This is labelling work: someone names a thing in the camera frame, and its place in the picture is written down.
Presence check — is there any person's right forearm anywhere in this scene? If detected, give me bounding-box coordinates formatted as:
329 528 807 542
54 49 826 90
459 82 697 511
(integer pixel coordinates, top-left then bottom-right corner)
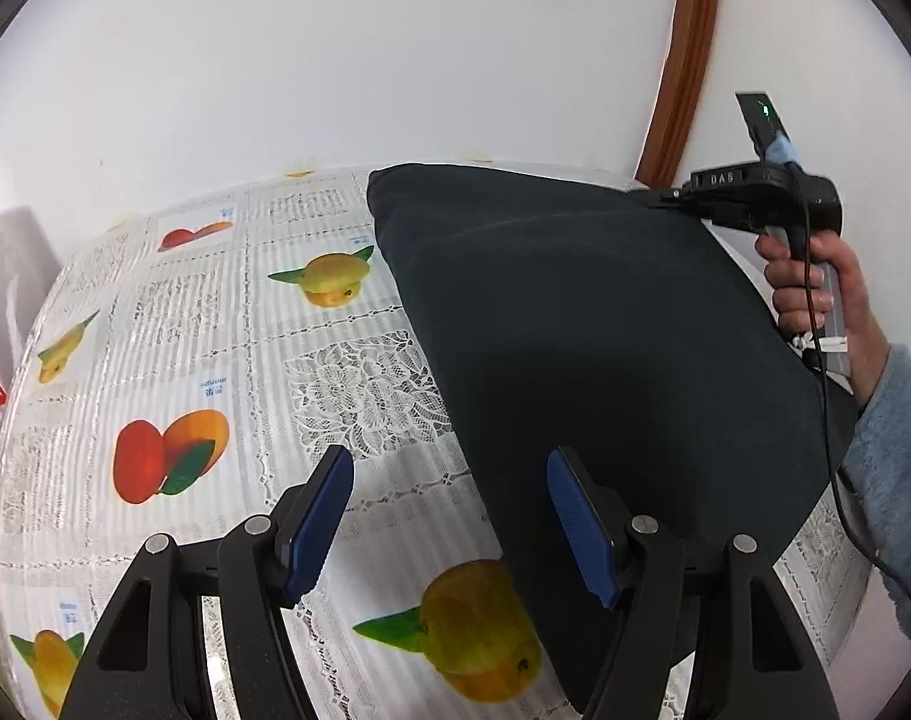
838 343 911 647

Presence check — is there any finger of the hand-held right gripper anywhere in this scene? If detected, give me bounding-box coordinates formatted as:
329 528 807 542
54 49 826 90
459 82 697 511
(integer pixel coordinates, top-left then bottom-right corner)
627 184 700 212

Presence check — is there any black t-shirt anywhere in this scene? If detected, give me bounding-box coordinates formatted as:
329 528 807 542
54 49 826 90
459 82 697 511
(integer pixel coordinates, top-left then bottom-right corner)
367 161 859 719

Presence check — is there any black cable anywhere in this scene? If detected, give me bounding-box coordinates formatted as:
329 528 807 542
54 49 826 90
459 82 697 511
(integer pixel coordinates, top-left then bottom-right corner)
796 180 890 572

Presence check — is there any white plastic shopping bag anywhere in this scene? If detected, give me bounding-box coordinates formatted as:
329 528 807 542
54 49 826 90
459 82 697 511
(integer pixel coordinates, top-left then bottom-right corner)
0 186 61 407

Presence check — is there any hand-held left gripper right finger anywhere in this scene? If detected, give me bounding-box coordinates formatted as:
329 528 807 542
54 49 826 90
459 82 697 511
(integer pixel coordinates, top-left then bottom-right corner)
546 446 839 720

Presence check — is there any fruit print lace tablecloth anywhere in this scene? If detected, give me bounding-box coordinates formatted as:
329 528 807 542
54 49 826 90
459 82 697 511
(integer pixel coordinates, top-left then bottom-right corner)
0 161 877 720

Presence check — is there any brown wooden door frame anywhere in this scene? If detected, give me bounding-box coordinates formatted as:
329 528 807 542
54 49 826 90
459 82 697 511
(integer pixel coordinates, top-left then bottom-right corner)
634 0 728 190

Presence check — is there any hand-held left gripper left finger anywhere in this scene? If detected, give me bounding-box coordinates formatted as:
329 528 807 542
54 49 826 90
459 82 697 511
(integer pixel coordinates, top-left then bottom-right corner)
56 444 356 720

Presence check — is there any person's right hand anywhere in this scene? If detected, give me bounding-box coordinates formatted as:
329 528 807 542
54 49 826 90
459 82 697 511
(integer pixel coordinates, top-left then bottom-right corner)
754 229 892 407

